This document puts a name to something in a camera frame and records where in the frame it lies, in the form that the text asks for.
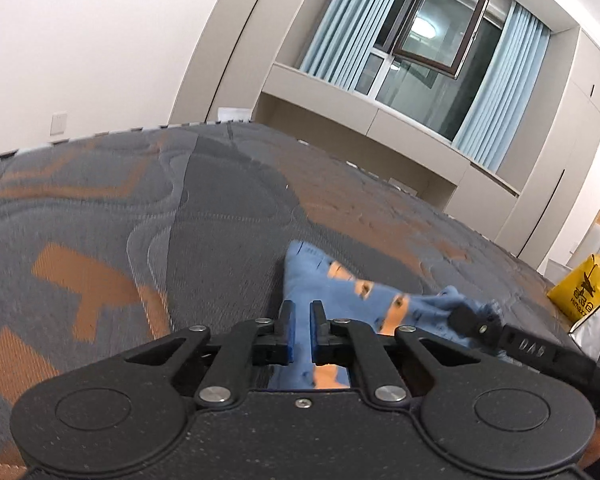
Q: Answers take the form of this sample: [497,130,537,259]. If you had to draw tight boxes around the blue pants with orange trucks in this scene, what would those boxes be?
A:
[268,240,509,390]

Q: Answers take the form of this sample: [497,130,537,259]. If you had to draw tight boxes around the person's right hand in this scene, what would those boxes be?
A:
[578,419,600,469]

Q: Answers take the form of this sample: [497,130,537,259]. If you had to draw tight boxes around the white printed shopping bag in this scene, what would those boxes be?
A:
[569,306,600,361]

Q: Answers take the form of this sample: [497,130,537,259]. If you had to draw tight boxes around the yellow shopping bag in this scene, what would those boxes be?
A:
[547,254,600,324]

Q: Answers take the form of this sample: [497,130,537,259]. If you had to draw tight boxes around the light blue right curtain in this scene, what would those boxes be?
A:
[452,1,550,172]

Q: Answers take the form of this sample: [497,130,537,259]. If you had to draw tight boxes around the light blue curtain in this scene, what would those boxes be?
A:
[300,0,396,91]
[452,1,550,172]

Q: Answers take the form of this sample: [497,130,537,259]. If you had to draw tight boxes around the grey orange quilted mattress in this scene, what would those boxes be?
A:
[0,122,600,479]

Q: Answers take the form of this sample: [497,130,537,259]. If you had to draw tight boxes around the beige window bench cabinet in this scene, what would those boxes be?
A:
[257,63,518,240]

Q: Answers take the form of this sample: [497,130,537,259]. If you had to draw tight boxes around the beige left wardrobe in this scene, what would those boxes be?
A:
[166,0,326,129]

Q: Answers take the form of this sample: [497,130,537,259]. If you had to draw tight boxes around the beige wardrobe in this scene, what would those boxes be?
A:
[166,0,326,129]
[496,27,600,268]

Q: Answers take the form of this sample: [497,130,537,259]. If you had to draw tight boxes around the beige right wardrobe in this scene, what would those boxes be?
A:
[496,27,600,268]

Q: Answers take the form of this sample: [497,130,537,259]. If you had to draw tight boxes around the light blue left curtain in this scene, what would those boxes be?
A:
[300,0,396,91]

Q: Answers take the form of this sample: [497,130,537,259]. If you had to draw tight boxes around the window with dark frame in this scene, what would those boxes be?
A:
[354,0,502,142]

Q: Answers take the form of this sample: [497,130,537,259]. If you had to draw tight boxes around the white wall socket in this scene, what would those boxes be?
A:
[50,112,68,136]

